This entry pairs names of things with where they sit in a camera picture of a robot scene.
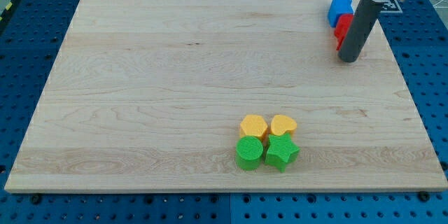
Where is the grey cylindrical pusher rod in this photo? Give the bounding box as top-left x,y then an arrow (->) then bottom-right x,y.
338,0 -> 383,63

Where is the red star block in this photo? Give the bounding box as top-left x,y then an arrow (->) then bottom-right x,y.
334,13 -> 354,50

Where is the yellow heart block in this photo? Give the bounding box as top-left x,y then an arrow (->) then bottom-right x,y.
270,114 -> 298,136

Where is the green star block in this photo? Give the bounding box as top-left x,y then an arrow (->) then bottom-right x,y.
265,133 -> 300,172

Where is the black white fiducial tag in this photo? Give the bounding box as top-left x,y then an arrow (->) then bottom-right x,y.
380,0 -> 403,14

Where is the blue block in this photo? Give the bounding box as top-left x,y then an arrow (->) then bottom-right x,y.
328,0 -> 354,28

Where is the yellow hexagon block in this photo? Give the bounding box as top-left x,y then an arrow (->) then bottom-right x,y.
239,114 -> 268,142

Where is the green cylinder block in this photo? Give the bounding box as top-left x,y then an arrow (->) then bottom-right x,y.
235,136 -> 264,171

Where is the wooden board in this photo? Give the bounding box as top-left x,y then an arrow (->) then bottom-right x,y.
5,0 -> 447,194

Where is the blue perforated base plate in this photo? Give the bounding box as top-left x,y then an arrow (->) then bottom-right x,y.
1,0 -> 447,223

